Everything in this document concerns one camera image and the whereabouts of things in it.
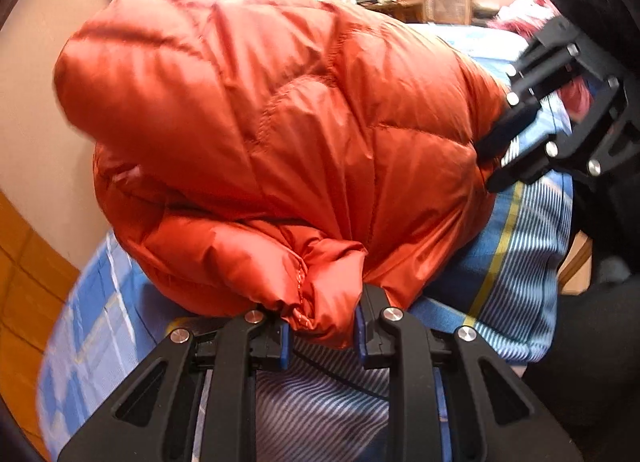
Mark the person's black clothing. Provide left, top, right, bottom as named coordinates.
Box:
left=525, top=169, right=640, bottom=462

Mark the woven basket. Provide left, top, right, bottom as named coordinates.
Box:
left=424, top=0, right=477, bottom=24

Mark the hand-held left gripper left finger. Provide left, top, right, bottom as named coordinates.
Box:
left=57, top=310, right=293, bottom=462

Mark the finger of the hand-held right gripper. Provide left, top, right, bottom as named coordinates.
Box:
left=474, top=17, right=601, bottom=161
left=485, top=74, right=640, bottom=194

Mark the orange down jacket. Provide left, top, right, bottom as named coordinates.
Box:
left=52, top=0, right=512, bottom=350

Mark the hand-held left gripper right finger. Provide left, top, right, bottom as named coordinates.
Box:
left=353, top=284, right=583, bottom=462

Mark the pink and red cloth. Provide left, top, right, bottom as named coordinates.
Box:
left=492, top=0, right=595, bottom=115

